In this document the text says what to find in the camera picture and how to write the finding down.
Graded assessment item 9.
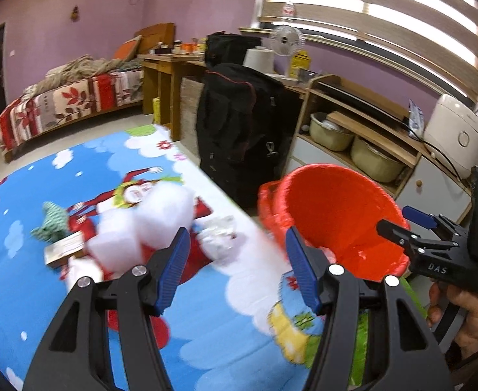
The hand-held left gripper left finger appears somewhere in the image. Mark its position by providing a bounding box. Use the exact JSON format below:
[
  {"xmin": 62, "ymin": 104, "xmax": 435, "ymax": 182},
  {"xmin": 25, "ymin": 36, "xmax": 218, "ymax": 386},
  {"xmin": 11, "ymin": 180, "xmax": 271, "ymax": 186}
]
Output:
[{"xmin": 23, "ymin": 226, "xmax": 191, "ymax": 391}]

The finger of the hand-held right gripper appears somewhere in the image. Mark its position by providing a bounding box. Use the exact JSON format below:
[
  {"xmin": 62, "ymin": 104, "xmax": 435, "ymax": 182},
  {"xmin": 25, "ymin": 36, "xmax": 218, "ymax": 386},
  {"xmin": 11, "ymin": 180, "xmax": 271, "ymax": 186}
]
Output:
[
  {"xmin": 376, "ymin": 219, "xmax": 423, "ymax": 253},
  {"xmin": 402, "ymin": 206, "xmax": 468, "ymax": 237}
]

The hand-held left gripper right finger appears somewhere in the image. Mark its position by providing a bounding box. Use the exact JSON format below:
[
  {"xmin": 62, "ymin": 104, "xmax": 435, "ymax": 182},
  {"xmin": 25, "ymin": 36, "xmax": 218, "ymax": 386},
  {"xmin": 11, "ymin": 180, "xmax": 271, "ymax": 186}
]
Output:
[{"xmin": 285, "ymin": 226, "xmax": 455, "ymax": 391}]

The clear plastic wrap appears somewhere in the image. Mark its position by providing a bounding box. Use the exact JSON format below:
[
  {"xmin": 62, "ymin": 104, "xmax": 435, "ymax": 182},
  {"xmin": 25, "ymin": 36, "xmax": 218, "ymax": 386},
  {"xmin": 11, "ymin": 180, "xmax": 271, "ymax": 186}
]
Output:
[{"xmin": 196, "ymin": 218, "xmax": 240, "ymax": 259}]

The large white foam block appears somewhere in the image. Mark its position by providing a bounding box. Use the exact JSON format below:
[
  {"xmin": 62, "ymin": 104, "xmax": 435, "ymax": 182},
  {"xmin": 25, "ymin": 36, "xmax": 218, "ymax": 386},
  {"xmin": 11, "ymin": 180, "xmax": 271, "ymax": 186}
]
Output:
[{"xmin": 135, "ymin": 185, "xmax": 195, "ymax": 249}]

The red lined waste bin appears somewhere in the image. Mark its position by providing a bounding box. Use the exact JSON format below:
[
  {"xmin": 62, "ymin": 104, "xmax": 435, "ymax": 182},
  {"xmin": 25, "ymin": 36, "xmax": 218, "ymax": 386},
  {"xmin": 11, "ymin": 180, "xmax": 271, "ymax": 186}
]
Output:
[{"xmin": 257, "ymin": 164, "xmax": 411, "ymax": 282}]

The small white carton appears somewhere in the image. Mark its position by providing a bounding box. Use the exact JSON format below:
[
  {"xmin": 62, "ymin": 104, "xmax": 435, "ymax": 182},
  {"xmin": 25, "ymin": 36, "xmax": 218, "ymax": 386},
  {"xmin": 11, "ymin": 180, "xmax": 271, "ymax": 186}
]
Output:
[{"xmin": 44, "ymin": 231, "xmax": 88, "ymax": 268}]

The green foam net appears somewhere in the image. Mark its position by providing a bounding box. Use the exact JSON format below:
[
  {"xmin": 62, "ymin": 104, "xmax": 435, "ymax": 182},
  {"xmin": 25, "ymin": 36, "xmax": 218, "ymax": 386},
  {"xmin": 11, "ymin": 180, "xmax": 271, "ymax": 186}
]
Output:
[{"xmin": 31, "ymin": 201, "xmax": 69, "ymax": 247}]

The wooden cabinet with white drawers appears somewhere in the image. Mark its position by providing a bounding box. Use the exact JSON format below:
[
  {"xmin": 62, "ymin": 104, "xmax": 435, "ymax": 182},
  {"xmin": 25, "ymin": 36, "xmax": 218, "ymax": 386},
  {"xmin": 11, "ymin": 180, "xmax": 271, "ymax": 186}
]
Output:
[{"xmin": 282, "ymin": 74, "xmax": 473, "ymax": 224}]

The large beige basin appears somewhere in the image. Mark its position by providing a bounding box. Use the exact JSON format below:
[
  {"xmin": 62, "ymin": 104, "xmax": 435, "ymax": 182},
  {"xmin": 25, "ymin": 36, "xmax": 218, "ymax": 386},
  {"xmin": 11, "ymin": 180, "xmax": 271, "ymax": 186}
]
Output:
[{"xmin": 351, "ymin": 135, "xmax": 406, "ymax": 183}]

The blue cartoon printed cloth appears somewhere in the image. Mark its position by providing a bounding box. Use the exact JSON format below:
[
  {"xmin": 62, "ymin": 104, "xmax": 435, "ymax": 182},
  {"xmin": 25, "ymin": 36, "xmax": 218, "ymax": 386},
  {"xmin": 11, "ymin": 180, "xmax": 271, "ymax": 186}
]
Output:
[{"xmin": 0, "ymin": 124, "xmax": 427, "ymax": 391}]

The white rice cooker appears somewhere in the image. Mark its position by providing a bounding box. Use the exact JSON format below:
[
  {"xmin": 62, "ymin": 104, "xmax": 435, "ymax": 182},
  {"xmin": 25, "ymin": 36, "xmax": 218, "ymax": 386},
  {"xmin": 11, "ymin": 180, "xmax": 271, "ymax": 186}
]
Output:
[{"xmin": 424, "ymin": 94, "xmax": 478, "ymax": 180}]

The blue and white packet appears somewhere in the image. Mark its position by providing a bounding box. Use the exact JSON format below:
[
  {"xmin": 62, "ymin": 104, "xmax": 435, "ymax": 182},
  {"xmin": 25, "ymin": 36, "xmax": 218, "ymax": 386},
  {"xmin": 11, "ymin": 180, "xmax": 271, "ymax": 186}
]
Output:
[{"xmin": 408, "ymin": 100, "xmax": 425, "ymax": 135}]

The wooden board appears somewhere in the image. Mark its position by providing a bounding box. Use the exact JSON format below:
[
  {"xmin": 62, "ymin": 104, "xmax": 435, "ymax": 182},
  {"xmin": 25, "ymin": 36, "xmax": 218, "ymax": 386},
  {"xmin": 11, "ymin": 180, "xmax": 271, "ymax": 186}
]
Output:
[{"xmin": 326, "ymin": 111, "xmax": 421, "ymax": 167}]

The small beige basin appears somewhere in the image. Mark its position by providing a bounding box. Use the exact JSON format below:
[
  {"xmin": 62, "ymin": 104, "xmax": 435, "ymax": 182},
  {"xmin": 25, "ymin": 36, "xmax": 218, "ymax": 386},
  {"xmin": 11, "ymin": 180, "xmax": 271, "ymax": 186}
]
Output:
[{"xmin": 309, "ymin": 112, "xmax": 354, "ymax": 151}]

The black luggage bag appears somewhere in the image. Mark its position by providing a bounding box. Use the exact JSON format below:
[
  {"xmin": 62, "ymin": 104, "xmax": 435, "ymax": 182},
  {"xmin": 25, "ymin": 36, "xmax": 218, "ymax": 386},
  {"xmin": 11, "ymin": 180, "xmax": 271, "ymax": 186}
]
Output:
[{"xmin": 195, "ymin": 63, "xmax": 305, "ymax": 208}]

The brown woven panel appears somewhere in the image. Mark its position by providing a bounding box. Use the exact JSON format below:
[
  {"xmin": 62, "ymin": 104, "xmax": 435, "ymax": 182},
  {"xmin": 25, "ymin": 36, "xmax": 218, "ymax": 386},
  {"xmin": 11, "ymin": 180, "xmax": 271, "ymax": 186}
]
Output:
[{"xmin": 180, "ymin": 77, "xmax": 205, "ymax": 139}]

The bed with floral sheet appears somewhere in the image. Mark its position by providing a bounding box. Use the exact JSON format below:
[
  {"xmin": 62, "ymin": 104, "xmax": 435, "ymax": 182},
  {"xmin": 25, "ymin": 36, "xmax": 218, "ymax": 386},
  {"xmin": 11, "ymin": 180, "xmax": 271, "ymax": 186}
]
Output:
[{"xmin": 0, "ymin": 69, "xmax": 145, "ymax": 159}]

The yellow box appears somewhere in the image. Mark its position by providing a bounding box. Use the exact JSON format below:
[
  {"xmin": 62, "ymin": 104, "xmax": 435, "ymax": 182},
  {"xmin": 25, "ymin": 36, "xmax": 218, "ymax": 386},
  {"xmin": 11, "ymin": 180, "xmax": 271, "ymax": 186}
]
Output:
[{"xmin": 291, "ymin": 50, "xmax": 311, "ymax": 77}]

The wooden desk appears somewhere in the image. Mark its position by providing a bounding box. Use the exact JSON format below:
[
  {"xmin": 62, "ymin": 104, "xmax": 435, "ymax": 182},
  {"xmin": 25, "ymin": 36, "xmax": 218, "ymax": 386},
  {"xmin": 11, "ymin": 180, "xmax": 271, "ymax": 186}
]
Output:
[{"xmin": 137, "ymin": 53, "xmax": 207, "ymax": 139}]

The striped window blind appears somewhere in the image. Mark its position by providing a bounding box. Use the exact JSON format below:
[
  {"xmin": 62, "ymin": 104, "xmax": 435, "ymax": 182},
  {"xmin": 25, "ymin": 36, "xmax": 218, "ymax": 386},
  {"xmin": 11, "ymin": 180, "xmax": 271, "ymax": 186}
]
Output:
[{"xmin": 259, "ymin": 0, "xmax": 478, "ymax": 102}]

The white cylinder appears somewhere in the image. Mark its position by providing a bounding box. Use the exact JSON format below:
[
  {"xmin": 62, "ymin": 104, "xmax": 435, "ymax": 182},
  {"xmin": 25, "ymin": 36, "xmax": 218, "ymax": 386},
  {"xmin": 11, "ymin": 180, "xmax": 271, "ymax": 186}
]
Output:
[{"xmin": 243, "ymin": 48, "xmax": 275, "ymax": 73}]

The beige blanket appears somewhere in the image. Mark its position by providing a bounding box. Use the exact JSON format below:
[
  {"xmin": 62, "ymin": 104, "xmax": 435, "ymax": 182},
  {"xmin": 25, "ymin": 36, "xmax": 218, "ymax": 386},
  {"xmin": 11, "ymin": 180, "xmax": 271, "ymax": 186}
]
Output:
[{"xmin": 23, "ymin": 56, "xmax": 142, "ymax": 94}]

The white desk fan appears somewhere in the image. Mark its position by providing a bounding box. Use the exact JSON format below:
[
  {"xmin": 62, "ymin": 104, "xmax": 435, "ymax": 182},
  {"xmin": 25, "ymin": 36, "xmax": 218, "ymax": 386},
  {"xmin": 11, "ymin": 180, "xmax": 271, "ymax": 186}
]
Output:
[{"xmin": 269, "ymin": 24, "xmax": 305, "ymax": 77}]

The row of small bottles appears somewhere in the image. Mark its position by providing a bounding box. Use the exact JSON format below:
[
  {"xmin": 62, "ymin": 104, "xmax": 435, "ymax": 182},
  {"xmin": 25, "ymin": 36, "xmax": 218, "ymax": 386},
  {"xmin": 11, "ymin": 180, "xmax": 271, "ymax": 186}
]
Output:
[{"xmin": 149, "ymin": 40, "xmax": 207, "ymax": 54}]

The orange pillow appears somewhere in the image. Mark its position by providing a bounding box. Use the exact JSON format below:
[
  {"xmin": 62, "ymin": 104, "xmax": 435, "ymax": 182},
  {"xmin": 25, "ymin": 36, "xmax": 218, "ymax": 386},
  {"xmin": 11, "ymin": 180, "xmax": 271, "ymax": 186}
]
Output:
[{"xmin": 113, "ymin": 36, "xmax": 143, "ymax": 62}]

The black backpack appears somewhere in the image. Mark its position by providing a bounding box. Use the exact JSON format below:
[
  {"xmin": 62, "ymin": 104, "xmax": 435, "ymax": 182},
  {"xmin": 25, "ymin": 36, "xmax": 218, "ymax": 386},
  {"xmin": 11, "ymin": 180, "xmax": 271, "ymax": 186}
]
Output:
[{"xmin": 205, "ymin": 33, "xmax": 262, "ymax": 68}]

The wooden headboard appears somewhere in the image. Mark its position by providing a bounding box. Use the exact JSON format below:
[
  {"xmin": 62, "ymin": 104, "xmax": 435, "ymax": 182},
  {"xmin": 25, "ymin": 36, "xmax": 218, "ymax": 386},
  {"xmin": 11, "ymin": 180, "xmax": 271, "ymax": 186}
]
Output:
[{"xmin": 133, "ymin": 22, "xmax": 176, "ymax": 55}]

